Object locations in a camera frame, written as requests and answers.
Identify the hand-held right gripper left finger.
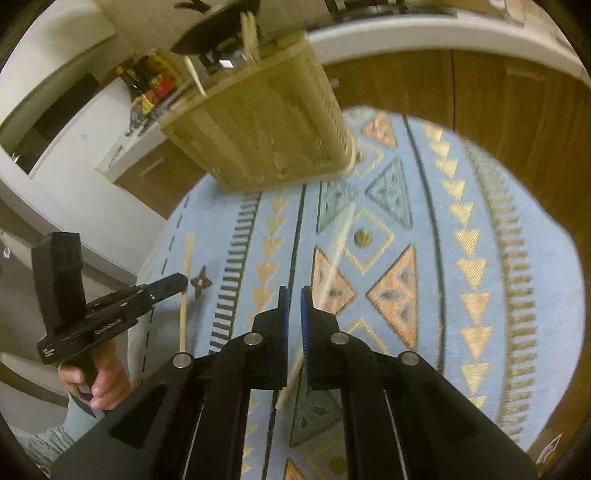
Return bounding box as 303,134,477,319
52,286,291,480

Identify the blue patterned tablecloth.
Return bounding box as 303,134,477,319
127,106,587,480

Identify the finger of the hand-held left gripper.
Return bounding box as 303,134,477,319
148,272,188,301

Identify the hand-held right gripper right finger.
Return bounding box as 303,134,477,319
299,286,539,480

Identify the white kitchen countertop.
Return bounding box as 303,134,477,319
0,9,591,222

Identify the wooden chopstick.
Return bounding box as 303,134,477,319
184,55,208,97
276,205,358,411
240,10,263,63
179,233,196,354

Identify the beige plastic slatted basket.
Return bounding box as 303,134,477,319
158,36,360,191

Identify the dark sauce bottle red label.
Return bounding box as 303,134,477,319
147,54,180,100

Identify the dark sauce bottle yellow label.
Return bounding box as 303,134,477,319
115,65,157,117

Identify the person's left forearm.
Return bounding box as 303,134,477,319
14,392,108,468

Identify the person's left hand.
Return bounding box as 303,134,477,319
59,344,132,411

